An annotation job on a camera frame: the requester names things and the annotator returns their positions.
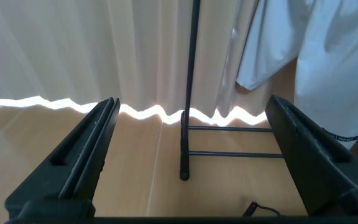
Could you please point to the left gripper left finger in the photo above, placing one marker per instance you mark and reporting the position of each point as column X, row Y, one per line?
column 48, row 186

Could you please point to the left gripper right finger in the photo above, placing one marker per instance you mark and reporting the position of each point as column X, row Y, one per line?
column 322, row 183

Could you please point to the pale grey shorts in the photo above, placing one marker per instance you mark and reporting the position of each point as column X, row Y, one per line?
column 337, row 62

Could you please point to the black clothes rack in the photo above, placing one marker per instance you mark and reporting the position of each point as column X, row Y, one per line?
column 191, row 62

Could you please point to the beige curtain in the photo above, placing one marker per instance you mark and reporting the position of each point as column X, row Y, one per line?
column 73, row 46

